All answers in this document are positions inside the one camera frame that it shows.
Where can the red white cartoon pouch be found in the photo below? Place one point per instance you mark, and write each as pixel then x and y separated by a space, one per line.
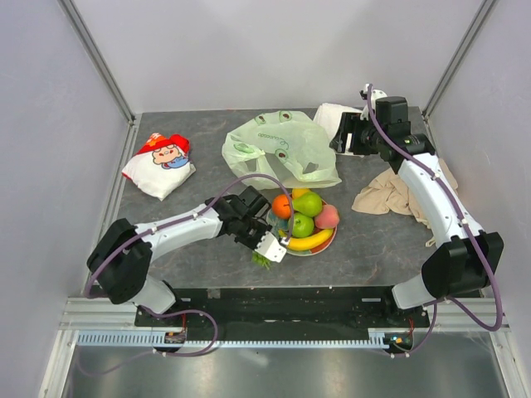
pixel 161 165

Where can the pale green plastic bag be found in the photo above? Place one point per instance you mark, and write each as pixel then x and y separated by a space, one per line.
pixel 286 145

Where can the white folded towel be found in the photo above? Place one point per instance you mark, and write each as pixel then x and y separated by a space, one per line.
pixel 328 116

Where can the red teal floral plate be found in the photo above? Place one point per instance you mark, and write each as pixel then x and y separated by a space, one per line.
pixel 283 229

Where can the green fake apple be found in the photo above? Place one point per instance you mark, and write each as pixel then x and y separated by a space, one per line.
pixel 303 225

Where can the orange fake fruit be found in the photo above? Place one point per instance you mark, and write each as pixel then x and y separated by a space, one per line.
pixel 281 207

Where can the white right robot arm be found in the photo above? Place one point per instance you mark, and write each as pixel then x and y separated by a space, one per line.
pixel 466 256

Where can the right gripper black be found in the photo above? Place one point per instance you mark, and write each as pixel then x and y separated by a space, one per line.
pixel 351 123

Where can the yellow fake mango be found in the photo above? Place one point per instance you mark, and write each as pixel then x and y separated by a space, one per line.
pixel 299 192

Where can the beige crumpled cloth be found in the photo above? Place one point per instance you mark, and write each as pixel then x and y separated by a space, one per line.
pixel 388 192

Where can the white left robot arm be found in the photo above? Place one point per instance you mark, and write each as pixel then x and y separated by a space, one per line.
pixel 122 258

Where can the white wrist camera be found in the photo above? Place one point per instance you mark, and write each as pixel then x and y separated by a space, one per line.
pixel 271 248
pixel 370 95

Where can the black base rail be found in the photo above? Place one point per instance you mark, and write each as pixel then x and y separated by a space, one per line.
pixel 287 314

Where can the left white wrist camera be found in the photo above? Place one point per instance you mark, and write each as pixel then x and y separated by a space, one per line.
pixel 271 248

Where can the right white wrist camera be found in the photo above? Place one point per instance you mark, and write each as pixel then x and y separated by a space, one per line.
pixel 370 95

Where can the yellow fake banana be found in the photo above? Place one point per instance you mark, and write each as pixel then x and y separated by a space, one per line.
pixel 315 243

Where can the green fake pear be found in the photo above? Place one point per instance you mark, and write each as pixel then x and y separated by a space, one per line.
pixel 310 204

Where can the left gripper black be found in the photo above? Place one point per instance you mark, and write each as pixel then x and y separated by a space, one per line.
pixel 263 230

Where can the pink fake peach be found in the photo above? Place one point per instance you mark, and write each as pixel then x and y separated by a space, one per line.
pixel 328 218

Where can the light blue cable duct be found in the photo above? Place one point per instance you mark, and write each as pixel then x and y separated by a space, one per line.
pixel 164 340

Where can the green fake grapes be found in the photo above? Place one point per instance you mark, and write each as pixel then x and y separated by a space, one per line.
pixel 260 260

